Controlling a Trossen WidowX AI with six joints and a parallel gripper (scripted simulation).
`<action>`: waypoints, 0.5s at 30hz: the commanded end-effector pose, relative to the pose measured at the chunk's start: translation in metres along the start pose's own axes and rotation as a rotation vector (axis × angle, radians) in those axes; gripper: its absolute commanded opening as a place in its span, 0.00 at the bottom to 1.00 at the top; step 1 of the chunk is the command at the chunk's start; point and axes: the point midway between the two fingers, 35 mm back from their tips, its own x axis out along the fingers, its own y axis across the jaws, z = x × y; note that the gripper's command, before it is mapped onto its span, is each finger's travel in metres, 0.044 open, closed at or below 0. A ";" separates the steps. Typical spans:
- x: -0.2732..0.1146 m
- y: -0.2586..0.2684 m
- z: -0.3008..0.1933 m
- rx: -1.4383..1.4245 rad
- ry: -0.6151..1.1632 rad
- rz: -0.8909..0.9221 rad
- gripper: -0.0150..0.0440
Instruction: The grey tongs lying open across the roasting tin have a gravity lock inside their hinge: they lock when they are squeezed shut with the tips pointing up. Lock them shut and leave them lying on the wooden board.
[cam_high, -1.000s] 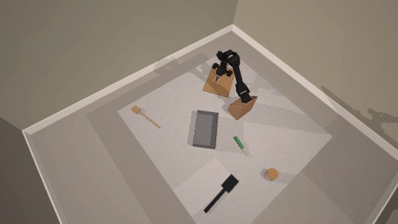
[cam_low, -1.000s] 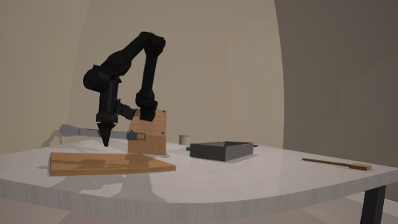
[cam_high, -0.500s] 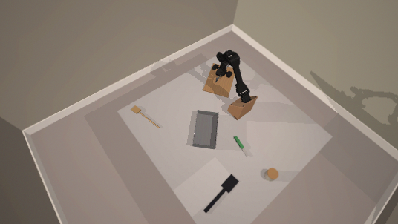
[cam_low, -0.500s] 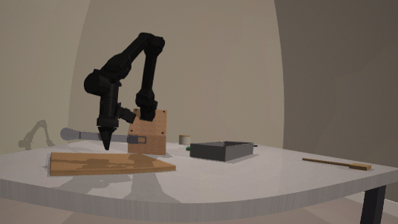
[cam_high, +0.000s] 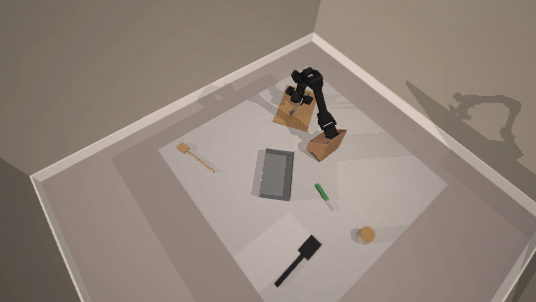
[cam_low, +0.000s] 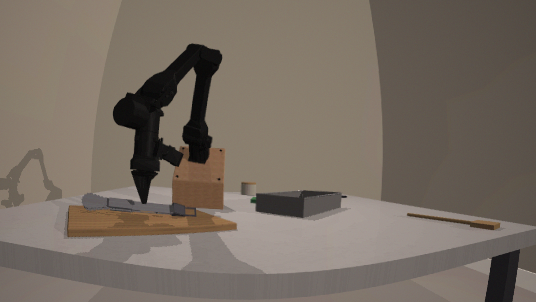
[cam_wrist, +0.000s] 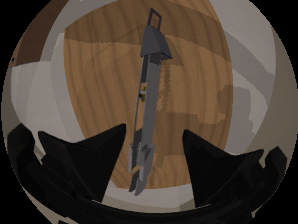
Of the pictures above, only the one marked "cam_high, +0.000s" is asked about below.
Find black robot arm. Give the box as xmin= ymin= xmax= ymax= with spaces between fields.
xmin=291 ymin=67 xmax=339 ymax=139

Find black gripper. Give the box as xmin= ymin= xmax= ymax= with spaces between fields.
xmin=285 ymin=86 xmax=313 ymax=105

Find black spatula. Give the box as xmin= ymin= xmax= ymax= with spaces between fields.
xmin=274 ymin=235 xmax=322 ymax=287

